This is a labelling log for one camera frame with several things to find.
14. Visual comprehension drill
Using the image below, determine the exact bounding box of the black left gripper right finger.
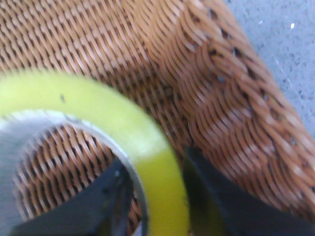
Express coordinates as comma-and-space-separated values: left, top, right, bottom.
183, 147, 315, 236

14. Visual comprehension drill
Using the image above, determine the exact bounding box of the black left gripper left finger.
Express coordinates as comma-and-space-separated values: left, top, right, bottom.
11, 159, 133, 236

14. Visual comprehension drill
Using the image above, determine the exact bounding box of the yellow tape roll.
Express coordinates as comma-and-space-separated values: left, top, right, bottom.
0, 70, 194, 236

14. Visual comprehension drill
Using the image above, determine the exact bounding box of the brown wicker basket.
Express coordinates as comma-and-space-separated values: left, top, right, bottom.
0, 0, 315, 236

